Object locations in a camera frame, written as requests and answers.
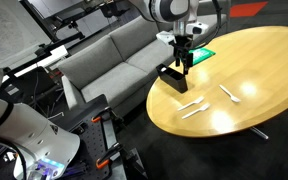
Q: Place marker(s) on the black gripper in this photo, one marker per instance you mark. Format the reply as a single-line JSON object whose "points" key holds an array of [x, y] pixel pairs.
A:
{"points": [[183, 43]]}

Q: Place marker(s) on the white plastic fork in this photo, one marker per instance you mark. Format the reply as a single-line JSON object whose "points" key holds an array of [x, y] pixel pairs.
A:
{"points": [[195, 111], [190, 103]]}

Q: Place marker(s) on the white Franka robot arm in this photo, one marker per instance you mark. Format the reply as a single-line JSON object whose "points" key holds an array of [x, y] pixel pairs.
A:
{"points": [[34, 133]]}

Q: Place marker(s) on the black rectangular container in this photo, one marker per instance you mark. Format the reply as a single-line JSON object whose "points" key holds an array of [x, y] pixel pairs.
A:
{"points": [[172, 80]]}

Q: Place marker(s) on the white plastic spoon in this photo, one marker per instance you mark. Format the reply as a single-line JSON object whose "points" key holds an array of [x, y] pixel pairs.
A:
{"points": [[230, 95]]}

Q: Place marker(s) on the grey fabric sofa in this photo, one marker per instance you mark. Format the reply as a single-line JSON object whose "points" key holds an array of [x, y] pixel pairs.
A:
{"points": [[110, 83]]}

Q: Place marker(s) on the black clamp with orange tip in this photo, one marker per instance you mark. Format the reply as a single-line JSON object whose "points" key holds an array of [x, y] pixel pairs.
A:
{"points": [[104, 116], [109, 156]]}

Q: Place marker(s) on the metal table leg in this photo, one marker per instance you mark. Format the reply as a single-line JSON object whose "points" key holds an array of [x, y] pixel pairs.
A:
{"points": [[259, 133]]}

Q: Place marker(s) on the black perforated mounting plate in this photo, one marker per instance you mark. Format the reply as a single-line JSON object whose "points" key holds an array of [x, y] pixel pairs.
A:
{"points": [[90, 140]]}

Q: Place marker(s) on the white desk panel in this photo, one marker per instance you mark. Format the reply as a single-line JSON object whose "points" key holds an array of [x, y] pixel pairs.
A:
{"points": [[50, 55]]}

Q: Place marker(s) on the black equipment pile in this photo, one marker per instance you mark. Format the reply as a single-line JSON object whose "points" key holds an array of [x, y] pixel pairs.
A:
{"points": [[30, 88]]}

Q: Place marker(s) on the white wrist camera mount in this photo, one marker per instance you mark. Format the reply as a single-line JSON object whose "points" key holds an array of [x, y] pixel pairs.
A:
{"points": [[202, 26]]}

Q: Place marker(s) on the black metal frame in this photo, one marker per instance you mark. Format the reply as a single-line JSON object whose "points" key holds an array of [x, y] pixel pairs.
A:
{"points": [[67, 18]]}

